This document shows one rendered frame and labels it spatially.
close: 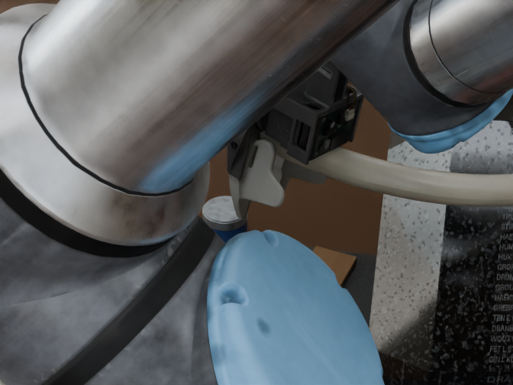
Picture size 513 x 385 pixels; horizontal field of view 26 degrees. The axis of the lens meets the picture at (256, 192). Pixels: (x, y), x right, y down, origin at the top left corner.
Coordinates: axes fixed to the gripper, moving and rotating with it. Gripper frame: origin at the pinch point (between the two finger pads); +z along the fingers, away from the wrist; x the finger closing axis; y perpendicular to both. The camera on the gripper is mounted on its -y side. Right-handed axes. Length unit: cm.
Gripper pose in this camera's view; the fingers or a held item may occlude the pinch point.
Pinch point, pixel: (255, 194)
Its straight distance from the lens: 108.0
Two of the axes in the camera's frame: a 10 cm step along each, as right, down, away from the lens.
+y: 7.4, 4.7, -4.8
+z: -1.6, 8.2, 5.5
